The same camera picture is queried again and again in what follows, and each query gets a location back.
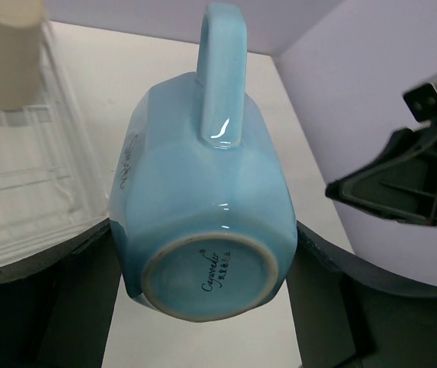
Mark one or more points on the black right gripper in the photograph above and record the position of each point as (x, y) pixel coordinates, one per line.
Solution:
(400, 186)

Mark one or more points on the glossy light blue faceted mug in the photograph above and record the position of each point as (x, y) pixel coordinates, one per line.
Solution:
(200, 211)

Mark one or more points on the beige paper cup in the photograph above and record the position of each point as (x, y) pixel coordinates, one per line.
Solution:
(20, 52)

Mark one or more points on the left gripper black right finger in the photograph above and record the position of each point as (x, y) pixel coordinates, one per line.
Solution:
(349, 312)

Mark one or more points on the white wire dish rack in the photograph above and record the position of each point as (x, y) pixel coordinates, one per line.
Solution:
(50, 186)

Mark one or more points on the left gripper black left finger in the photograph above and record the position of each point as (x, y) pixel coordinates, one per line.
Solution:
(56, 306)

